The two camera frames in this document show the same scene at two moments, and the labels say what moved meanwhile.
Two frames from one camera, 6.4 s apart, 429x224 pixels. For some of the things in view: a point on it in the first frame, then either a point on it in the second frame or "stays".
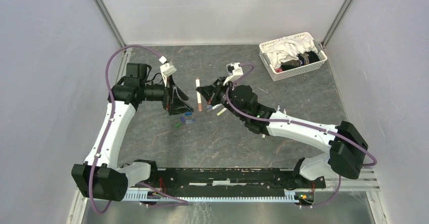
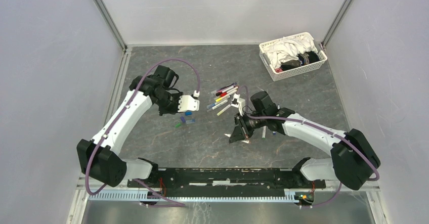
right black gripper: x=207 y=91 -> x=239 y=133
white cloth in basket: x=287 y=49 stays
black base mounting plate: x=231 y=182 stays
